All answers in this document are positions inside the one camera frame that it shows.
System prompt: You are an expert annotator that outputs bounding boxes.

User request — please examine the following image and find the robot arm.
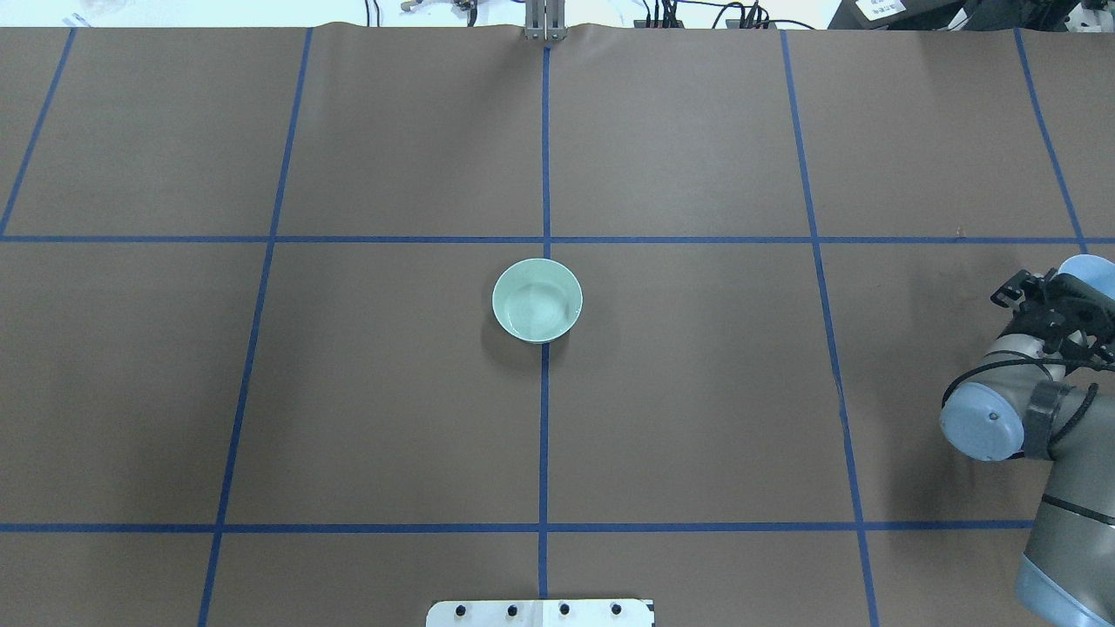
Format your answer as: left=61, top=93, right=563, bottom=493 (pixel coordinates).
left=939, top=254, right=1114, bottom=626

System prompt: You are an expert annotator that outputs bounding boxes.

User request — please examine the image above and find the white central pillar base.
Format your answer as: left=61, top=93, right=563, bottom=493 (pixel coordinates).
left=425, top=598, right=656, bottom=626

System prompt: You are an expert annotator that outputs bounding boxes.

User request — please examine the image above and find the green ceramic bowl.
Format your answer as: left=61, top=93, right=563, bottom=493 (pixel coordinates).
left=491, top=258, right=583, bottom=345

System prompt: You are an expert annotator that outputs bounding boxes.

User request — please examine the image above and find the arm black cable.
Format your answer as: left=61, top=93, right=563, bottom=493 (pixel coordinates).
left=943, top=348, right=1101, bottom=454

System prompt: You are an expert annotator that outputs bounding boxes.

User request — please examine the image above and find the aluminium frame post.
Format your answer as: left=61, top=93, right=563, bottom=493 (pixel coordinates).
left=522, top=0, right=568, bottom=44

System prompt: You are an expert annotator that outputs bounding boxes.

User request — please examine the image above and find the black box with label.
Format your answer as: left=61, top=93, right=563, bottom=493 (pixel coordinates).
left=826, top=1, right=983, bottom=31

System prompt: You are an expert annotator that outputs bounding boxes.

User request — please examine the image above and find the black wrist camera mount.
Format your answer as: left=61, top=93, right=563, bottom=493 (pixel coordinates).
left=989, top=270, right=1114, bottom=367

